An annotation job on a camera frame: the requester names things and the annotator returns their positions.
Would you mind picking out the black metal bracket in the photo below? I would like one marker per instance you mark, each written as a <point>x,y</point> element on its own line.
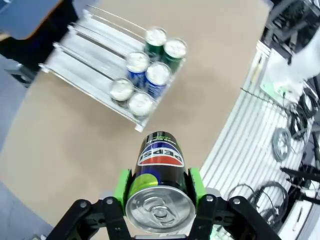
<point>300,172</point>

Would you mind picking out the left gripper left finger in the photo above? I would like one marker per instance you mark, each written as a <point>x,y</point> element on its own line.
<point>100,217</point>

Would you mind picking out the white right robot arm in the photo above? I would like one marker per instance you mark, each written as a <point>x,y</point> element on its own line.
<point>307,60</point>

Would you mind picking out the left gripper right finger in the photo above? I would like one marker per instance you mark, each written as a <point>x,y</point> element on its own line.
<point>220,217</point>

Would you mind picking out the blue Pocari Sweat can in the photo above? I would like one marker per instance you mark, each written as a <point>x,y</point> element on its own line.
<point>137,61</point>
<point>158,73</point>

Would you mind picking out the green Sprite can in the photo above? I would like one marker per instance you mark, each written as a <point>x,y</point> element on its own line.
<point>175,48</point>
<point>155,37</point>

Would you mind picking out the black Pepsi can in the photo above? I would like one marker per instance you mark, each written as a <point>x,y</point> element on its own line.
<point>121,88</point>
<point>140,103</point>

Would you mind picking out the white slotted mounting platform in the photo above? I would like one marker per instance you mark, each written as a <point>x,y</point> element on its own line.
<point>250,130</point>

